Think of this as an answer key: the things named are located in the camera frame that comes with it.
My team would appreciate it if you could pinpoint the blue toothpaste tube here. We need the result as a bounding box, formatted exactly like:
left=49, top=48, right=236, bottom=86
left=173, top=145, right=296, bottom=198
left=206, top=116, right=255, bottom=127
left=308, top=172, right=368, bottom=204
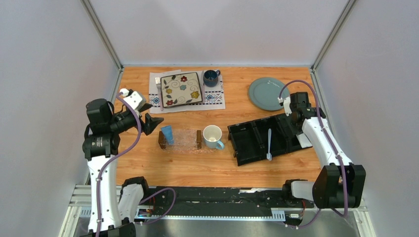
left=161, top=125, right=174, bottom=145

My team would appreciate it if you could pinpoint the glass holder with wooden ends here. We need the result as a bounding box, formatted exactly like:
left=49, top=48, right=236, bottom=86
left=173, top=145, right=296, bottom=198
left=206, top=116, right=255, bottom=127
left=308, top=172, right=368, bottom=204
left=158, top=129, right=203, bottom=152

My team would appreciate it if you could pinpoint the light blue toothbrush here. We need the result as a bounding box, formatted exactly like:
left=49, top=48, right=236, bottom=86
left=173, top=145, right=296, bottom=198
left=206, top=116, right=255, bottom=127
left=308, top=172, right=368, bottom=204
left=266, top=128, right=272, bottom=161

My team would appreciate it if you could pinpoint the black compartment organizer box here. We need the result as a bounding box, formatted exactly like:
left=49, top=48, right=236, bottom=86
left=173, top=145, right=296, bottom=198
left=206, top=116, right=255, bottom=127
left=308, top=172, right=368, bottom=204
left=227, top=114, right=303, bottom=166

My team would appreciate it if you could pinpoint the white mug with blue handle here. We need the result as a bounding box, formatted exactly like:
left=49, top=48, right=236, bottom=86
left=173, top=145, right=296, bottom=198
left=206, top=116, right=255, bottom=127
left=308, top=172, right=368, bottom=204
left=203, top=125, right=225, bottom=150

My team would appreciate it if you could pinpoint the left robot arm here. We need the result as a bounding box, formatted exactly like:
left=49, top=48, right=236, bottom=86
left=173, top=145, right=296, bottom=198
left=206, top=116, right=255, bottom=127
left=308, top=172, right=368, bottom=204
left=82, top=93, right=163, bottom=237

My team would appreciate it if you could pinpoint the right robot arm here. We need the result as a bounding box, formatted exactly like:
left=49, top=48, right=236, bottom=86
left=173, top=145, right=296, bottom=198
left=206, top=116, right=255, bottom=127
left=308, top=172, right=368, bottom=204
left=278, top=92, right=366, bottom=209

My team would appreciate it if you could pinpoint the square floral ceramic plate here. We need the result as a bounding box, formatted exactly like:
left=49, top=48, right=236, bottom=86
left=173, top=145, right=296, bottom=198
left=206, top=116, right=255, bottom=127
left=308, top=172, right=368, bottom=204
left=160, top=72, right=203, bottom=108

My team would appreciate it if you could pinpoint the round grey-blue plate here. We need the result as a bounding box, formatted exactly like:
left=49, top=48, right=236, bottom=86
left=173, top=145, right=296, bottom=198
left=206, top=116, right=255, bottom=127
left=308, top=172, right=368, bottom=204
left=248, top=77, right=285, bottom=111

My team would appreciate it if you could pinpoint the white patterned placemat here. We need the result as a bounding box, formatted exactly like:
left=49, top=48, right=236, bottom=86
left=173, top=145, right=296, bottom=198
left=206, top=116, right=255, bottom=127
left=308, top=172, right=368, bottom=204
left=149, top=70, right=225, bottom=114

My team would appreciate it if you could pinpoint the dark blue ceramic cup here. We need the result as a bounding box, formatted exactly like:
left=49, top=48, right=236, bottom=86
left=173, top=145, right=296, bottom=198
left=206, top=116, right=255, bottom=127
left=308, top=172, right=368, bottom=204
left=203, top=70, right=221, bottom=87

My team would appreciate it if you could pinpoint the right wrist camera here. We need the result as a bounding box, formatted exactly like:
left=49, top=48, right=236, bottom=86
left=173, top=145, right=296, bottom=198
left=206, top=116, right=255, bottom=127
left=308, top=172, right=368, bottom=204
left=278, top=96, right=292, bottom=116

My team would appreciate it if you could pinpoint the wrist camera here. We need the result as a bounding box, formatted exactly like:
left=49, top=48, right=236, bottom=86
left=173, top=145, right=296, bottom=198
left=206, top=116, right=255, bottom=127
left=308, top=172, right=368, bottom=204
left=119, top=88, right=146, bottom=112
left=278, top=96, right=292, bottom=116

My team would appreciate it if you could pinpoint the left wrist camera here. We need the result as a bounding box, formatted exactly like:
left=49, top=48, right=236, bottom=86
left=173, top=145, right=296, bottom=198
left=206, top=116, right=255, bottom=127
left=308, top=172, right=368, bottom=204
left=119, top=88, right=146, bottom=112

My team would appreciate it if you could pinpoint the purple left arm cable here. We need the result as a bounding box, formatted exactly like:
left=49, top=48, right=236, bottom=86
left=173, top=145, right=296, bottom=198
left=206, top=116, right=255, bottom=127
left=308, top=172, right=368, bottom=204
left=95, top=91, right=177, bottom=237

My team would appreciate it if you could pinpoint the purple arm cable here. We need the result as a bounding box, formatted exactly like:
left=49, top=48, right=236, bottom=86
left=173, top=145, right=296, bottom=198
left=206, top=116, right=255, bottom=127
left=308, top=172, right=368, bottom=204
left=279, top=79, right=349, bottom=229
left=95, top=91, right=177, bottom=237

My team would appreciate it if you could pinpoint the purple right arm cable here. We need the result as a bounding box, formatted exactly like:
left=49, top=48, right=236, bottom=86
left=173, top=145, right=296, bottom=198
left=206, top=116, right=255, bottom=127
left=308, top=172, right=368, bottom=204
left=279, top=79, right=349, bottom=229

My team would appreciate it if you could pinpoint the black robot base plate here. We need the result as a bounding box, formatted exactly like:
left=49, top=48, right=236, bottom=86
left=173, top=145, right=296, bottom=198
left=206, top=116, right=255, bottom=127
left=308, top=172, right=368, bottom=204
left=139, top=186, right=314, bottom=218

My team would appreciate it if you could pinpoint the aluminium frame rail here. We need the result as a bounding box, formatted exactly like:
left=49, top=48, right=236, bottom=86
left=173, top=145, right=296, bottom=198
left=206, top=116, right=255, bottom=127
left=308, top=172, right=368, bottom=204
left=69, top=185, right=367, bottom=221

